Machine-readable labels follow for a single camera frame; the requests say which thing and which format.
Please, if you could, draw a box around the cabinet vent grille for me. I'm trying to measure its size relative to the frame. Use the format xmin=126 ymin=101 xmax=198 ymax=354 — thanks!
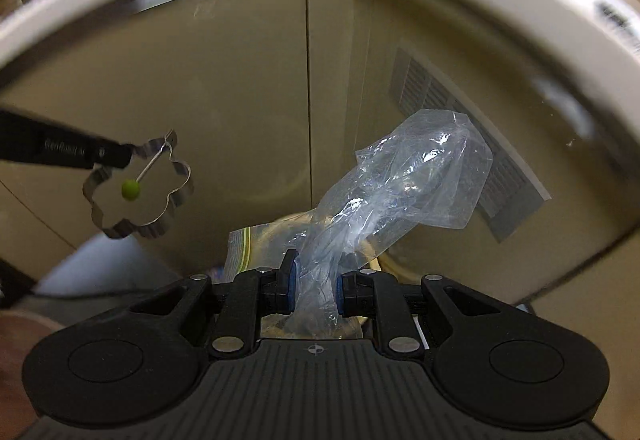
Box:
xmin=387 ymin=46 xmax=553 ymax=243

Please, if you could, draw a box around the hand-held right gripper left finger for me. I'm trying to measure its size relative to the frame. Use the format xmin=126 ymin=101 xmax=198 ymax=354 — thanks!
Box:
xmin=130 ymin=250 xmax=300 ymax=358

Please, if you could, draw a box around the flower shaped steel egg ring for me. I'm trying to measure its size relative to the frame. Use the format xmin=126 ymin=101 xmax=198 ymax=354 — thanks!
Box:
xmin=82 ymin=129 xmax=196 ymax=239

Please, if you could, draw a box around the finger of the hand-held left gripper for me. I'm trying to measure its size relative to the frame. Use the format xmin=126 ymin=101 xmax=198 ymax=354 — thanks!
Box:
xmin=0 ymin=108 xmax=133 ymax=171

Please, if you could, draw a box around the clear zip bag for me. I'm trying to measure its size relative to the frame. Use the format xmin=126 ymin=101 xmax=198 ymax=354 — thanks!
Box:
xmin=223 ymin=220 xmax=321 ymax=286

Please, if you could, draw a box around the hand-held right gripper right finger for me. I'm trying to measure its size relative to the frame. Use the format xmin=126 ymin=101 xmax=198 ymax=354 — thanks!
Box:
xmin=336 ymin=270 xmax=506 ymax=356

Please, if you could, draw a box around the clear plastic bag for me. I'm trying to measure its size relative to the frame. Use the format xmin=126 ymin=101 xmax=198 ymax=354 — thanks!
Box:
xmin=290 ymin=109 xmax=493 ymax=338

